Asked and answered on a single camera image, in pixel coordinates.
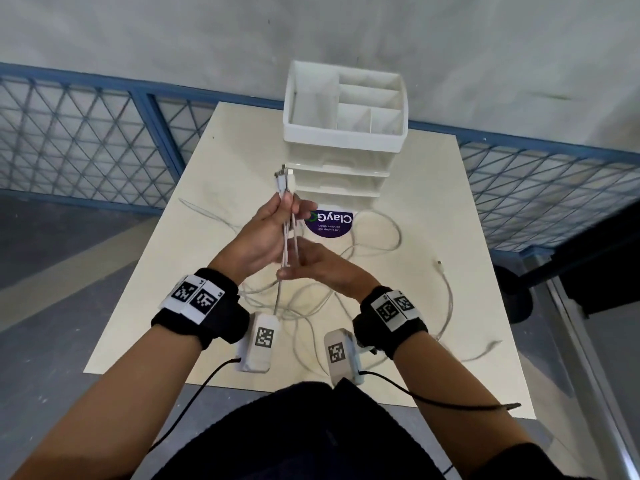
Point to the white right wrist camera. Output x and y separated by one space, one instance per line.
341 357

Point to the person's left hand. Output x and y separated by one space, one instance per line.
255 242

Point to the person's left thumb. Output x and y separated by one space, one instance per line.
270 203

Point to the blue metal mesh fence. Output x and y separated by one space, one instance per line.
90 144

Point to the black wrist band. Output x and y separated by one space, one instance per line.
387 324
220 314

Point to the person's left forearm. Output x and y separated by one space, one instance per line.
115 399

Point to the round purple sticker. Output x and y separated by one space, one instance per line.
331 223

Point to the person's right forearm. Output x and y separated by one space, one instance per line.
450 409

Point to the dark metal frame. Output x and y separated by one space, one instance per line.
595 264

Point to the person's black clothing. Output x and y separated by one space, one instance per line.
300 434

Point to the white plastic drawer organizer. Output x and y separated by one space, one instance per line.
345 129

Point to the person's right hand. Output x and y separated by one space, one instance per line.
335 272

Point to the black left wrist band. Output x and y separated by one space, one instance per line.
220 314

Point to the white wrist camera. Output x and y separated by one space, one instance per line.
261 344
341 357

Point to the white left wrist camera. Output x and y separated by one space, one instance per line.
261 344

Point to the black round stand base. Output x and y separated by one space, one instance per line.
515 294

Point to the person's right thumb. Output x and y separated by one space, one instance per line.
310 248

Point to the black right wrist band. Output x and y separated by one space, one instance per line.
387 324

